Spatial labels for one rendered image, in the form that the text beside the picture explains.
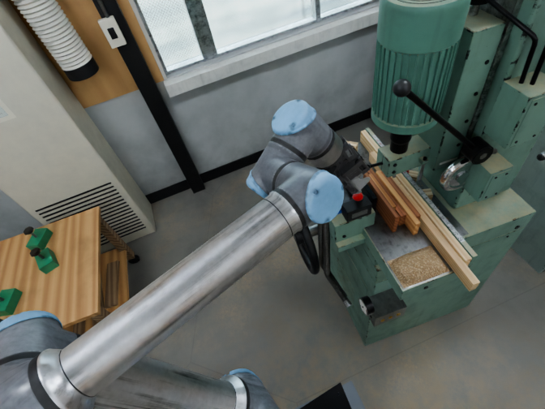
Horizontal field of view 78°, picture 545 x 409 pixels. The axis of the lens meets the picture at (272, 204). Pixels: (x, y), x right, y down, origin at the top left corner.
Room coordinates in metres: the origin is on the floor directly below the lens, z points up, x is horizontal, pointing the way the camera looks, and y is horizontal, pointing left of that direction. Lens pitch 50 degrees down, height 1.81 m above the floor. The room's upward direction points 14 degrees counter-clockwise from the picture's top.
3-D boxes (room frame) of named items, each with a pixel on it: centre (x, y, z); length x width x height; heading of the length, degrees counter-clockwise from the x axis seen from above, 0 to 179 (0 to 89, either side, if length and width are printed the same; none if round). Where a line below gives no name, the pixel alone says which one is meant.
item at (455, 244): (0.66, -0.43, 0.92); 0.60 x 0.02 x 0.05; 6
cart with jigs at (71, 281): (1.01, 1.17, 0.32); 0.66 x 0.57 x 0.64; 8
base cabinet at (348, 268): (0.72, -0.53, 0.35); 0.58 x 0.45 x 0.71; 96
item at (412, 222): (0.62, -0.38, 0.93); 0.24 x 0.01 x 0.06; 6
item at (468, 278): (0.58, -0.42, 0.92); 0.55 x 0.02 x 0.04; 6
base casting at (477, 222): (0.72, -0.53, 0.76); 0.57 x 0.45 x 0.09; 96
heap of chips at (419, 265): (0.40, -0.35, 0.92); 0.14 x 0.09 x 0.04; 96
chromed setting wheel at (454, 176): (0.59, -0.55, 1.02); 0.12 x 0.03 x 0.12; 96
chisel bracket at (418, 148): (0.70, -0.43, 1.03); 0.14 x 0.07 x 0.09; 96
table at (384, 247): (0.65, -0.31, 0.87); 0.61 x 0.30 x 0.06; 6
